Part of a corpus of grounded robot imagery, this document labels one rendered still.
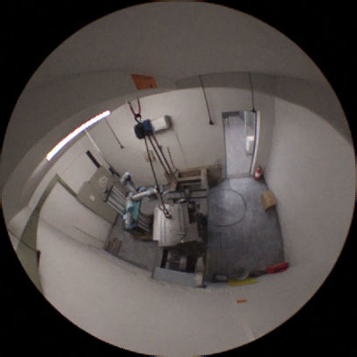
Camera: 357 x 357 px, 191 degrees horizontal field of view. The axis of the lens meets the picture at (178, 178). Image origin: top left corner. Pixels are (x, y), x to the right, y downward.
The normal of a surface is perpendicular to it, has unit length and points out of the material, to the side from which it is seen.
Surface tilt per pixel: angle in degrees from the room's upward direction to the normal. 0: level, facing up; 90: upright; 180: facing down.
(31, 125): 90
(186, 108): 90
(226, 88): 90
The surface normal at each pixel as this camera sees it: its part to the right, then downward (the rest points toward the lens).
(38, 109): 0.94, -0.11
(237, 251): -0.30, -0.67
